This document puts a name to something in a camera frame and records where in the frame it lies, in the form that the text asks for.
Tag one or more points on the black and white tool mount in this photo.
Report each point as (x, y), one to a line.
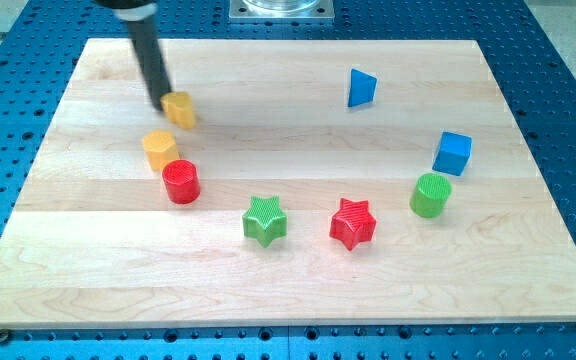
(130, 10)

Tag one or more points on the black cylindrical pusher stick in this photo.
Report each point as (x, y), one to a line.
(145, 42)

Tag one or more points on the yellow heart block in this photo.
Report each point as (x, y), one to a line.
(179, 109)

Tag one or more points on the blue triangle block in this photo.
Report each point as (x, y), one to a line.
(362, 88)

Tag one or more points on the yellow hexagon block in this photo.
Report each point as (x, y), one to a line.
(160, 148)

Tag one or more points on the blue perforated metal table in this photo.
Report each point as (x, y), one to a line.
(40, 48)

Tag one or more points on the red cylinder block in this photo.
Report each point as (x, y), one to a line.
(181, 181)

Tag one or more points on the green star block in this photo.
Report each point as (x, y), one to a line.
(264, 220)

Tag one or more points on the light wooden board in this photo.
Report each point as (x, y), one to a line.
(94, 241)

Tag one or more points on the red star block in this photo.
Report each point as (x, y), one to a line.
(352, 223)

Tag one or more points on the green cylinder block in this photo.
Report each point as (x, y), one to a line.
(430, 195)

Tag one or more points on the blue cube block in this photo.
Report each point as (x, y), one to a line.
(453, 153)

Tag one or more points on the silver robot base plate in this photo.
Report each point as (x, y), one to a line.
(250, 10)

